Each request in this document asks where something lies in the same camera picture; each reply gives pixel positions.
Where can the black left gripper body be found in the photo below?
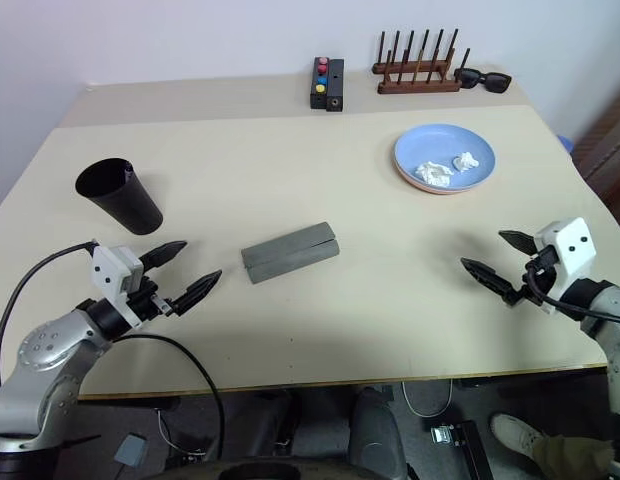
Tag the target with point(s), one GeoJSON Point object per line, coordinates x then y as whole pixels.
{"type": "Point", "coordinates": [147, 302]}

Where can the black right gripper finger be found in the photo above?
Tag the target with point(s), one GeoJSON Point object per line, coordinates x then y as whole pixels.
{"type": "Point", "coordinates": [521, 242]}
{"type": "Point", "coordinates": [492, 280]}

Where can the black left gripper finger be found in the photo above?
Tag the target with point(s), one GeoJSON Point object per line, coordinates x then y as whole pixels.
{"type": "Point", "coordinates": [162, 255]}
{"type": "Point", "coordinates": [197, 295]}

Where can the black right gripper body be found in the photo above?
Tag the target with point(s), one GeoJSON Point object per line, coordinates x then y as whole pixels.
{"type": "Point", "coordinates": [540, 280]}

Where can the small white paper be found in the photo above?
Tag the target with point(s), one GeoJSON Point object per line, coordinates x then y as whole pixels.
{"type": "Point", "coordinates": [467, 161]}

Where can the pink plate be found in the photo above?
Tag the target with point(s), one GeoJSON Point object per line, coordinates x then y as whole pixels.
{"type": "Point", "coordinates": [435, 190]}

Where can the grey glasses case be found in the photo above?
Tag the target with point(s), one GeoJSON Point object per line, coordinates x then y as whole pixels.
{"type": "Point", "coordinates": [290, 252]}

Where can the large white paper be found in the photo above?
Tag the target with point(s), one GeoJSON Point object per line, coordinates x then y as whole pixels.
{"type": "Point", "coordinates": [434, 174]}

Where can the blue plate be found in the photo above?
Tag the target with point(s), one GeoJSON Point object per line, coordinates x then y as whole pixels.
{"type": "Point", "coordinates": [440, 145]}

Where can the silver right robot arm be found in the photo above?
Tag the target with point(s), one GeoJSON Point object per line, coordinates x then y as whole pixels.
{"type": "Point", "coordinates": [615, 325]}

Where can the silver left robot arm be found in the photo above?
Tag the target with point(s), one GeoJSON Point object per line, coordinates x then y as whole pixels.
{"type": "Point", "coordinates": [40, 380]}

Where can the black cup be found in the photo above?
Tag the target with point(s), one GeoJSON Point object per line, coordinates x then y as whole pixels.
{"type": "Point", "coordinates": [130, 210]}

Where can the blue round object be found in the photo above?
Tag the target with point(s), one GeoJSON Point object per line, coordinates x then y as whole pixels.
{"type": "Point", "coordinates": [566, 144]}

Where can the grey foot pedal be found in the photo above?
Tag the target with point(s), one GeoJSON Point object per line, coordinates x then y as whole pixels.
{"type": "Point", "coordinates": [130, 450]}

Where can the white shoe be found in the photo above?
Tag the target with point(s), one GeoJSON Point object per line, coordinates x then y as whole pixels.
{"type": "Point", "coordinates": [515, 435]}

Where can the black sunglasses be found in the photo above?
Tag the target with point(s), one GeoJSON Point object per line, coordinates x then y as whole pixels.
{"type": "Point", "coordinates": [497, 82]}

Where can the olive trouser leg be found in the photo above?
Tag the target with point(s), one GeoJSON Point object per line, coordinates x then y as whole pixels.
{"type": "Point", "coordinates": [575, 457]}

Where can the brown wooden plate rack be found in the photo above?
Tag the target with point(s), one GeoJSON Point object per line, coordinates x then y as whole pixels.
{"type": "Point", "coordinates": [417, 88]}

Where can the grey rounded housing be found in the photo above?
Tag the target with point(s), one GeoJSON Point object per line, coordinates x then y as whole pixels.
{"type": "Point", "coordinates": [377, 435]}

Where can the black round disc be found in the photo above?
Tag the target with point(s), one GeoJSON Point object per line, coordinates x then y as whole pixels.
{"type": "Point", "coordinates": [290, 472]}

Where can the black box with coloured buttons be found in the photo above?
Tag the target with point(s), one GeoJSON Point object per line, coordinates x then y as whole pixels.
{"type": "Point", "coordinates": [317, 100]}

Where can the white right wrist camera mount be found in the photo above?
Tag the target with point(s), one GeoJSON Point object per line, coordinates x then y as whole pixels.
{"type": "Point", "coordinates": [572, 240]}

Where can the black metal floor bracket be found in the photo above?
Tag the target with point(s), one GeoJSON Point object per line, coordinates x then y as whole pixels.
{"type": "Point", "coordinates": [465, 447]}

